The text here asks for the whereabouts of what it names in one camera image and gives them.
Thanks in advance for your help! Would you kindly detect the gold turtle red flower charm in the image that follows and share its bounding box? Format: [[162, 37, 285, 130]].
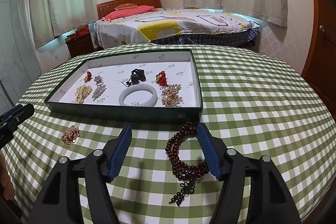
[[84, 71, 92, 83]]

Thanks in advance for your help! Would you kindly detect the silver rhinestone hair clip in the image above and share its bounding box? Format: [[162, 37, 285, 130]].
[[92, 84, 106, 101]]

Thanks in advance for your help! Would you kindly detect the dark red bead bracelet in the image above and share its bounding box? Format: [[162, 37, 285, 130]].
[[164, 121, 210, 208]]

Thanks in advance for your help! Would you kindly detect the black bead cord bracelet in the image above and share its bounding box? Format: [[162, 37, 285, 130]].
[[117, 68, 147, 88]]

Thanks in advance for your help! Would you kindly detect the white jade bangle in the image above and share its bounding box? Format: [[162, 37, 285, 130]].
[[118, 84, 158, 107]]

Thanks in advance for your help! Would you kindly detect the gold red tassel charm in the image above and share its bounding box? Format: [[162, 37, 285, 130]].
[[155, 71, 167, 87]]

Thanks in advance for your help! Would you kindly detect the green jewelry tray box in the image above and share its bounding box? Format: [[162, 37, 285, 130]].
[[45, 49, 203, 124]]

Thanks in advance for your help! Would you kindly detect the person left hand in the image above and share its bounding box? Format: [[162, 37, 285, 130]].
[[0, 155, 15, 200]]

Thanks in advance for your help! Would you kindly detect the glass sliding wardrobe door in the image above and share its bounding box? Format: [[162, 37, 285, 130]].
[[0, 0, 41, 114]]

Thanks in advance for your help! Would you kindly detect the pearl gold brooch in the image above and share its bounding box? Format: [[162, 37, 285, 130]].
[[72, 85, 92, 104]]

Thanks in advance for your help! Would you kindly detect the dark wooden nightstand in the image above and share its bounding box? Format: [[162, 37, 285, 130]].
[[66, 33, 97, 58]]

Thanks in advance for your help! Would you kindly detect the green checkered tablecloth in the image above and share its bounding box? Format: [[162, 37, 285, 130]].
[[1, 46, 335, 223]]

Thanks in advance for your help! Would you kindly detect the red box on nightstand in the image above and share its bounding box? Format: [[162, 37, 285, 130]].
[[75, 24, 90, 38]]

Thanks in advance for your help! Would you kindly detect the wooden headboard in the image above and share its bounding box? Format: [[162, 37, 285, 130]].
[[96, 0, 162, 19]]

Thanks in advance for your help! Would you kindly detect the pink pillow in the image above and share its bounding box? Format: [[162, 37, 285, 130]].
[[102, 5, 158, 21]]

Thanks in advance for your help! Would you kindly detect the brown wooden door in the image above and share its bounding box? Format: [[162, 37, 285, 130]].
[[301, 0, 335, 118]]

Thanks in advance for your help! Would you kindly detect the orange small pillow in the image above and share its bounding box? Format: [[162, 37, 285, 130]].
[[114, 3, 138, 11]]

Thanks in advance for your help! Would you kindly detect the pink crystal brooch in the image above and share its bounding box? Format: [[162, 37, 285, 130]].
[[161, 84, 182, 107]]

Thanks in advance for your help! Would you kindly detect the bed with patterned sheet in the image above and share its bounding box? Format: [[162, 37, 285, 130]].
[[93, 9, 260, 49]]

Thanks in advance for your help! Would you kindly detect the rose gold chain bracelet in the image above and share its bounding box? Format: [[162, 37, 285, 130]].
[[60, 125, 83, 148]]

